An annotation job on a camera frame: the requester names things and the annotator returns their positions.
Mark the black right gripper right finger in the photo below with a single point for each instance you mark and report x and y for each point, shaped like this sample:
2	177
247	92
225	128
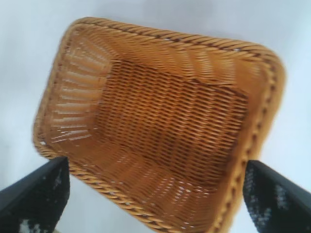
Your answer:
279	206

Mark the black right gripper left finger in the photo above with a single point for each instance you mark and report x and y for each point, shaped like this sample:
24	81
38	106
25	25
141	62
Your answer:
31	201

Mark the tan woven wicker basket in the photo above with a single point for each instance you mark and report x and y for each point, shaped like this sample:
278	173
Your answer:
170	121

